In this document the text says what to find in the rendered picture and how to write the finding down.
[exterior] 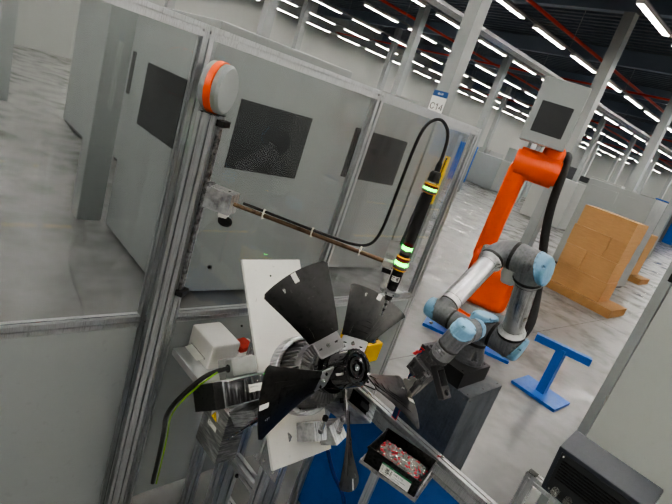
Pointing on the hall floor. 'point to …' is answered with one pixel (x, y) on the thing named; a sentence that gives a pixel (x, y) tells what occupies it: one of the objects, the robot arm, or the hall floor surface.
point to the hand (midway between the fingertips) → (410, 396)
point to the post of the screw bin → (368, 489)
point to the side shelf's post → (193, 474)
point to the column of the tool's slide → (163, 311)
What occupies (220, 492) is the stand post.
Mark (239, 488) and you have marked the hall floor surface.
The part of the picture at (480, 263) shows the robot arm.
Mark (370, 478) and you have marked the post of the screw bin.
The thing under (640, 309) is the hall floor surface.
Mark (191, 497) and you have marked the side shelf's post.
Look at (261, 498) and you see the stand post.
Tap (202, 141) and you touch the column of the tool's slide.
